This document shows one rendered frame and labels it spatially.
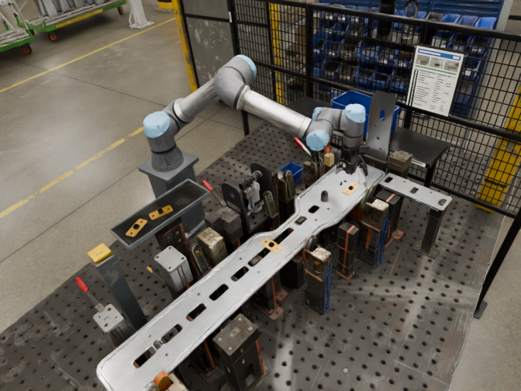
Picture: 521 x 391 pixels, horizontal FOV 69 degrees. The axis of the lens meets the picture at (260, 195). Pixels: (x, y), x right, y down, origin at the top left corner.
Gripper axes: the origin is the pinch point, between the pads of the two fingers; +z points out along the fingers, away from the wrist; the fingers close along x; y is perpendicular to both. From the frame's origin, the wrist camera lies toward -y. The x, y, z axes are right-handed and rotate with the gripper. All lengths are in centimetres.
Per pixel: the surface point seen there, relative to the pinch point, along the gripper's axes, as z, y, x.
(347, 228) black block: 6.2, 20.0, 11.8
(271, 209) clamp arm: 3.3, 33.0, -17.0
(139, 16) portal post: 88, -273, -646
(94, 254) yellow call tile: -11, 97, -38
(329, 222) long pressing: 5.3, 22.5, 4.6
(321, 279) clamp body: 12.2, 42.8, 16.0
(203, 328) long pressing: 5, 86, 2
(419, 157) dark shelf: 2.1, -34.4, 13.7
